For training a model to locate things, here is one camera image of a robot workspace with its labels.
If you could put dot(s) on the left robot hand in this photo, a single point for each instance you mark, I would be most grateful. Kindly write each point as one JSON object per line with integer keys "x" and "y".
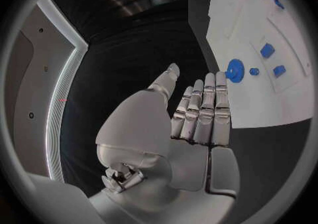
{"x": 154, "y": 128}

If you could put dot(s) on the white task board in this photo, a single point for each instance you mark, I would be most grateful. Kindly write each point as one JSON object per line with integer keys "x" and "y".
{"x": 253, "y": 100}

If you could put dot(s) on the blue plug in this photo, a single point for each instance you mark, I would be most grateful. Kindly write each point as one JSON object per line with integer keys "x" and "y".
{"x": 279, "y": 3}

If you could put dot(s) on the blue gear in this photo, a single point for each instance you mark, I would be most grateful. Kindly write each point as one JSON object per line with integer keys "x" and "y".
{"x": 234, "y": 71}

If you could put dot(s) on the blue block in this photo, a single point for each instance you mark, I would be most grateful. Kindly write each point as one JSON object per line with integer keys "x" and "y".
{"x": 267, "y": 50}
{"x": 279, "y": 71}

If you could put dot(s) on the small blue peg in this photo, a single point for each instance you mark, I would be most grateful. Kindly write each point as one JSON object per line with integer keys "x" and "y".
{"x": 254, "y": 71}

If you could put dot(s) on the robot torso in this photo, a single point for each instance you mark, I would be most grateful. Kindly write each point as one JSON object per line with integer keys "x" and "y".
{"x": 32, "y": 80}

